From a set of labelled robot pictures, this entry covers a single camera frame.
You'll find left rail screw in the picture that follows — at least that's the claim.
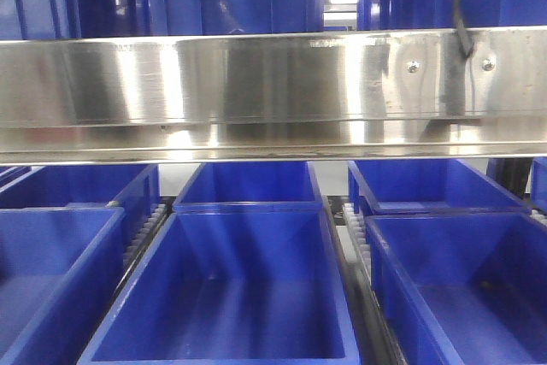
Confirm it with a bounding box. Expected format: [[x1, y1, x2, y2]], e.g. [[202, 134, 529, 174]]
[[406, 60, 421, 74]]

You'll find black cable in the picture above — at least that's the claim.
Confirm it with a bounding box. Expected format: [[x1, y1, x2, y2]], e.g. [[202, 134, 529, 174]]
[[452, 0, 477, 58]]

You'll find stainless steel shelf rail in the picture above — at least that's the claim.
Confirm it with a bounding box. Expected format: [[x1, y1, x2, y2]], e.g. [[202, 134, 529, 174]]
[[1, 26, 546, 165]]

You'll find right rail screw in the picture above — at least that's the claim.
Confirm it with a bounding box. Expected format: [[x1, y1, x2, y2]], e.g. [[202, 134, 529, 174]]
[[482, 58, 497, 72]]

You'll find rail screw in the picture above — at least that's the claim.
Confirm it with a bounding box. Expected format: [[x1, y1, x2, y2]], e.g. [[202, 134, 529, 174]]
[[406, 60, 421, 74], [482, 58, 497, 72]]

